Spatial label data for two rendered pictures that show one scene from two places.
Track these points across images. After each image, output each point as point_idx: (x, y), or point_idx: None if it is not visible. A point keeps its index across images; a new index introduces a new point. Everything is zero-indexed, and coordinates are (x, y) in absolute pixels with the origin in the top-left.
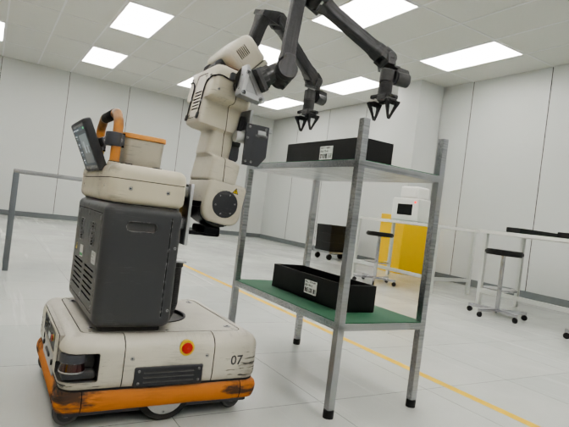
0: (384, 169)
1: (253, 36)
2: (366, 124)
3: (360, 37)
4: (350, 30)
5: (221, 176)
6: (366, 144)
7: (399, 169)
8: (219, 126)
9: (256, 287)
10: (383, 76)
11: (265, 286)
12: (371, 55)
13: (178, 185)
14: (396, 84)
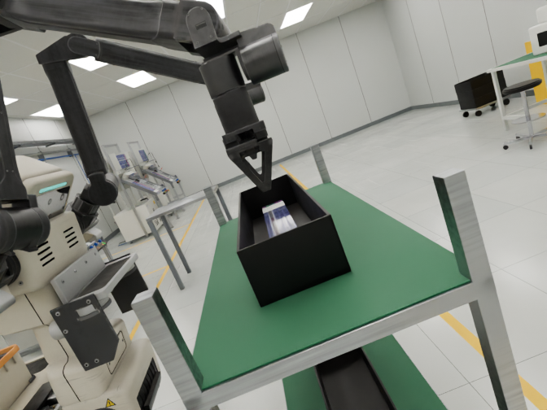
0: (274, 377)
1: (59, 104)
2: (146, 320)
3: (111, 29)
4: (86, 28)
5: (72, 397)
6: (178, 360)
7: (320, 349)
8: (30, 325)
9: (286, 392)
10: (208, 89)
11: (303, 379)
12: (169, 46)
13: None
14: (255, 82)
